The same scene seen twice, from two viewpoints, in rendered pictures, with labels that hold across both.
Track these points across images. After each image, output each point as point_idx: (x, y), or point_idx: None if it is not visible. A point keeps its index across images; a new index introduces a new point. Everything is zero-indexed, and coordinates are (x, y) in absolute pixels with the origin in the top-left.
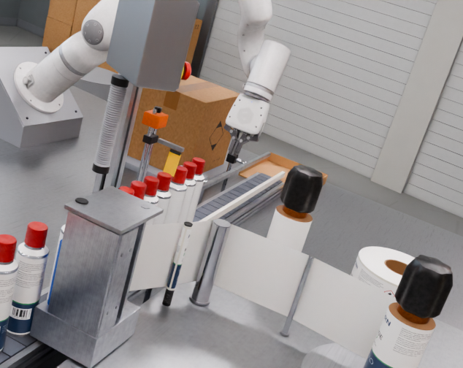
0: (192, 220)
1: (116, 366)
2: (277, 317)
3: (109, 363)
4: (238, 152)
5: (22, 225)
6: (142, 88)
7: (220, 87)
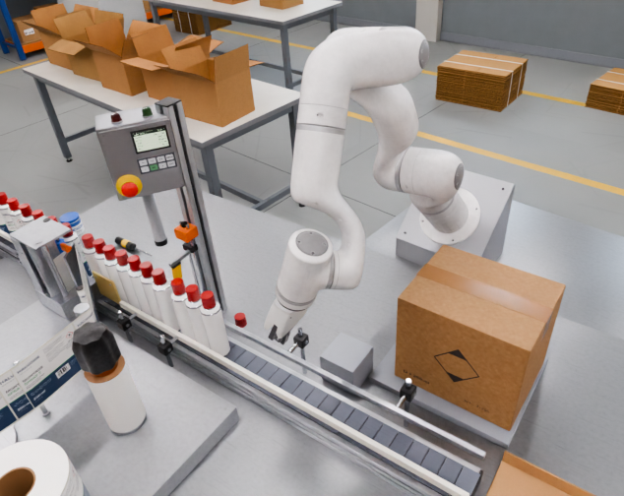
0: (212, 345)
1: (41, 314)
2: (70, 412)
3: (45, 311)
4: (277, 340)
5: (239, 274)
6: (189, 203)
7: (534, 321)
